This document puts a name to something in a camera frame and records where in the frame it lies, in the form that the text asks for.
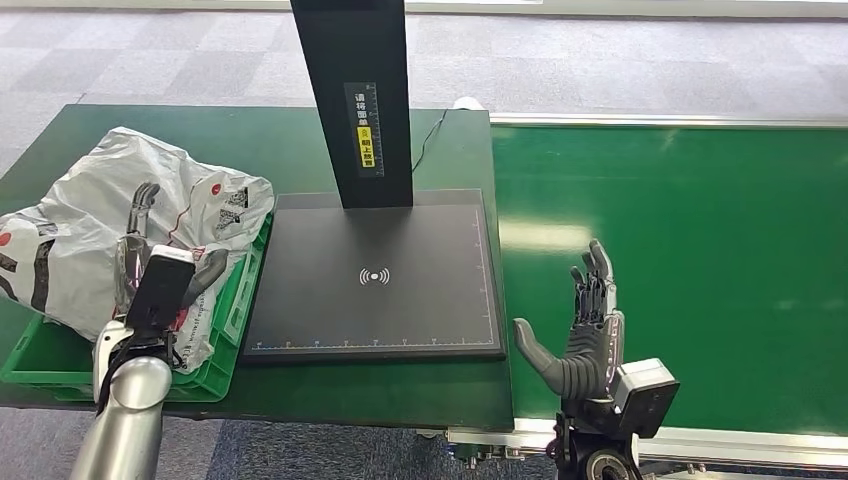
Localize green plastic crate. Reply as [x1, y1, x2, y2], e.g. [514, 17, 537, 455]
[0, 211, 274, 404]

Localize large white courier bag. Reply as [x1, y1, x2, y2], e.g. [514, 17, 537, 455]
[0, 126, 276, 376]

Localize metal connectors under conveyor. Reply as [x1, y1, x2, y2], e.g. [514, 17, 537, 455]
[453, 442, 531, 471]

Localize black scanner base plate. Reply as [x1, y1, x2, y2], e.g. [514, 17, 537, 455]
[239, 189, 507, 365]

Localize green conveyor belt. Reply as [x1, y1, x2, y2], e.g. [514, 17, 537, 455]
[490, 123, 848, 439]

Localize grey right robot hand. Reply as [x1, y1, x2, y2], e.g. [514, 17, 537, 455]
[511, 239, 626, 403]

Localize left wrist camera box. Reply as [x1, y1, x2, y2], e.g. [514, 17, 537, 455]
[125, 245, 197, 334]

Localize black and yellow column label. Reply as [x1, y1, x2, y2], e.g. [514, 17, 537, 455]
[343, 82, 386, 179]

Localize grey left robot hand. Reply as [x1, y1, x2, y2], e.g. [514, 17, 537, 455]
[113, 182, 231, 321]

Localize black scanner column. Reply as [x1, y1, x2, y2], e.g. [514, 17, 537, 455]
[290, 0, 416, 211]

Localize silver conveyor frame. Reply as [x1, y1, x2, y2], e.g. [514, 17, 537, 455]
[445, 112, 848, 475]

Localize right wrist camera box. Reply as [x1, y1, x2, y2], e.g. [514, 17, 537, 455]
[608, 358, 682, 441]

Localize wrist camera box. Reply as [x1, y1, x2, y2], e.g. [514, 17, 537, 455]
[608, 358, 682, 441]
[125, 245, 197, 334]

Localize thin black power cable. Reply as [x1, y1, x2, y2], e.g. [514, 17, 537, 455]
[411, 109, 450, 176]

